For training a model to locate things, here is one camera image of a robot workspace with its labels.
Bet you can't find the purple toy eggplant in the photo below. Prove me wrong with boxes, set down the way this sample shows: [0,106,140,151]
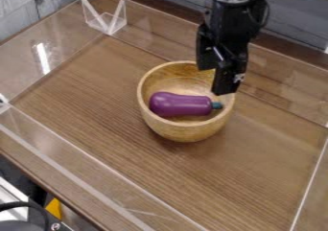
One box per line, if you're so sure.
[148,92,223,117]

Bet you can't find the clear acrylic corner bracket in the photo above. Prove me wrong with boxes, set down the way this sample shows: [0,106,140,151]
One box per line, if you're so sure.
[80,0,127,35]

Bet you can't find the clear acrylic tray wall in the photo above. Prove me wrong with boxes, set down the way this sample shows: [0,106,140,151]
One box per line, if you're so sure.
[0,94,207,231]

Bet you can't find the light wooden bowl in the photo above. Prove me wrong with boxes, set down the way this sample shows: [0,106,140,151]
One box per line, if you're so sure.
[136,61,235,142]

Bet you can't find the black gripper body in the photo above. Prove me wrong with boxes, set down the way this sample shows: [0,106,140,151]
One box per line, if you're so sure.
[199,0,269,60]

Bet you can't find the black cable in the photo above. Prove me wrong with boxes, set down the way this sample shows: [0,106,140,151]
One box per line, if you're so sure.
[0,201,49,231]

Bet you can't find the black device with yellow label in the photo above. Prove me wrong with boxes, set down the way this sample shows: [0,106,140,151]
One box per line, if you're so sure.
[26,204,101,231]

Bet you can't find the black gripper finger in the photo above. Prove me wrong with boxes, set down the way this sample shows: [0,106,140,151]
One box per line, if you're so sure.
[195,23,223,71]
[211,60,247,96]

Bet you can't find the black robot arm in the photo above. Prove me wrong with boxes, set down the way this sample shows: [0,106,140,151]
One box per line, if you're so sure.
[195,0,270,96]

